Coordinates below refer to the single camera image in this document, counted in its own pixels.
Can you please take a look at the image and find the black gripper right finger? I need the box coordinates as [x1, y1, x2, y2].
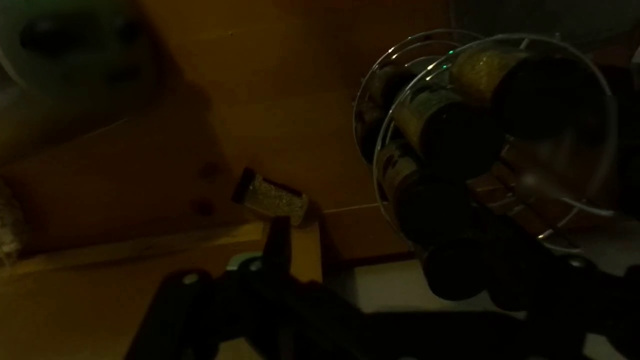
[487, 210, 591, 324]

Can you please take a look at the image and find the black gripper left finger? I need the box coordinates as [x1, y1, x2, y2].
[263, 214, 296, 277]

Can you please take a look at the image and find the silver wire spice rack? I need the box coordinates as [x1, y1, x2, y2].
[350, 28, 620, 251]

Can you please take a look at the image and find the black lid spice jar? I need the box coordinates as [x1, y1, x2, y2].
[450, 44, 591, 145]
[422, 238, 495, 303]
[391, 89, 507, 181]
[230, 164, 312, 226]
[379, 142, 484, 246]

